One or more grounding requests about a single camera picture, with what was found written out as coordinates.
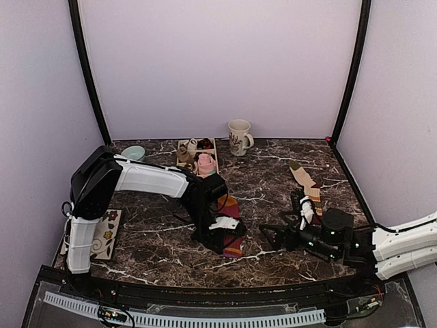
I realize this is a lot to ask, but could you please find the white ribbed rolled sock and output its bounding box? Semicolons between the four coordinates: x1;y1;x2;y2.
186;138;198;152

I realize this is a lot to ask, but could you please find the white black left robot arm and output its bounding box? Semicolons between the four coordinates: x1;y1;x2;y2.
65;146;246;298

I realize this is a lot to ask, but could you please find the wooden compartment organizer box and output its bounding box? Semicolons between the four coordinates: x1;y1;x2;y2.
176;138;220;178

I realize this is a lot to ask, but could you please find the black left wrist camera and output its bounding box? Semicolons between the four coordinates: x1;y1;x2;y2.
203;174;228;202

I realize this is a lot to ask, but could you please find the cream olive striped sock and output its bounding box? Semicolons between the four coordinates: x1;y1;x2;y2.
289;161;323;228

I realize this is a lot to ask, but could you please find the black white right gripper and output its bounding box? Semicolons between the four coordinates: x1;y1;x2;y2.
259;210;341;260

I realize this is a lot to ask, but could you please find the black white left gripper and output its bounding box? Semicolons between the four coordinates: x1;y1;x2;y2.
183;202;223;255

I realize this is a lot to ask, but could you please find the black front frame rail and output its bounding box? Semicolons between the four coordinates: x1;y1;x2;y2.
32;261;412;307

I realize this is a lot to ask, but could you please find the seashell coral ceramic mug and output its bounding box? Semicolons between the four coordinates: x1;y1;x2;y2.
228;119;255;156

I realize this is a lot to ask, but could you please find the light blue ceramic bowl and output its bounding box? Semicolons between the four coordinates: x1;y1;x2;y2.
121;146;146;161

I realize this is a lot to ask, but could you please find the black corner post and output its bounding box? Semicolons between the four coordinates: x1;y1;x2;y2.
68;0;112;146
330;0;371;148

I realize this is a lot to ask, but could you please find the floral patterned tile coaster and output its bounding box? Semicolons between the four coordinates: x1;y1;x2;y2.
60;208;123;262

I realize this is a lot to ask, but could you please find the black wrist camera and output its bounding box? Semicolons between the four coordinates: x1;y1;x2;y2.
203;174;228;202
321;208;354;243

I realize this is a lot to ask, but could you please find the beige rolled sock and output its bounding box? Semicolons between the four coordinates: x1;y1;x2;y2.
177;145;194;163

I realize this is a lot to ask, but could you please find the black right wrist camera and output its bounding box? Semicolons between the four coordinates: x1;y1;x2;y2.
321;208;354;243

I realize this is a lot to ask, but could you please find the maroon purple orange striped sock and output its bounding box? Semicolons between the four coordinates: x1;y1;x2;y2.
217;195;244;258

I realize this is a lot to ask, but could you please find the white slotted cable duct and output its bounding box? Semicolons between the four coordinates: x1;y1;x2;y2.
43;292;326;327

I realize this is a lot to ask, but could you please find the black right corner post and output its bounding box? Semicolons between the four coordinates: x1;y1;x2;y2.
330;0;371;148

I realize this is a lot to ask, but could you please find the black left corner post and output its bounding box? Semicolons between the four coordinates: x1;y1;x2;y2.
68;0;112;146

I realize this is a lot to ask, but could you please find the pink rolled sock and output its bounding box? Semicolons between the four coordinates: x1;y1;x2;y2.
197;157;216;176

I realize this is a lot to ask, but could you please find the black red rolled sock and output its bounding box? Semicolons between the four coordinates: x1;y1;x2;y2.
197;138;214;150

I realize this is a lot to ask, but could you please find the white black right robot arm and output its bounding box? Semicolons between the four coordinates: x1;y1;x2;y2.
259;190;436;297

